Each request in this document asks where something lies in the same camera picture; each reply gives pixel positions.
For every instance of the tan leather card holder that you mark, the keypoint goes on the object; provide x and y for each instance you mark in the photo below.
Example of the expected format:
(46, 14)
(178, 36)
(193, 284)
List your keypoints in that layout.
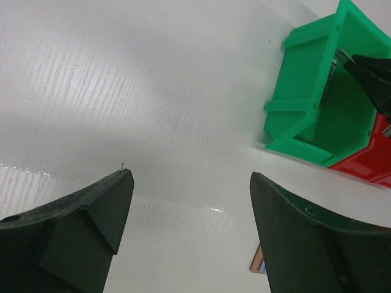
(258, 262)

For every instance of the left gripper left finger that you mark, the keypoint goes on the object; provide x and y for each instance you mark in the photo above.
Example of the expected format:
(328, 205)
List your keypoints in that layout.
(67, 245)

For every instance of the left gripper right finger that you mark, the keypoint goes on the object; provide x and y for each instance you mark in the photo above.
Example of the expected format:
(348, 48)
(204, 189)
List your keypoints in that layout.
(308, 248)

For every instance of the red double plastic bin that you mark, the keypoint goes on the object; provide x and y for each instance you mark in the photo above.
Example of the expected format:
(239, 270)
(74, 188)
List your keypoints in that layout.
(371, 164)

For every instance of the light blue VIP card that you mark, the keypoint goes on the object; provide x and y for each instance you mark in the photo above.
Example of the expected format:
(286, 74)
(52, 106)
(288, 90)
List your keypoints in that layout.
(342, 57)

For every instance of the green plastic bin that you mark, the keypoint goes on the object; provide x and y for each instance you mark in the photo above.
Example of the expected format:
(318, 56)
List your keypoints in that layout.
(319, 112)

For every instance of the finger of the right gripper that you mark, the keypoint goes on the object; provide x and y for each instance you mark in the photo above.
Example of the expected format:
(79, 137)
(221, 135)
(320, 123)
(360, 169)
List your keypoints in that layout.
(374, 76)

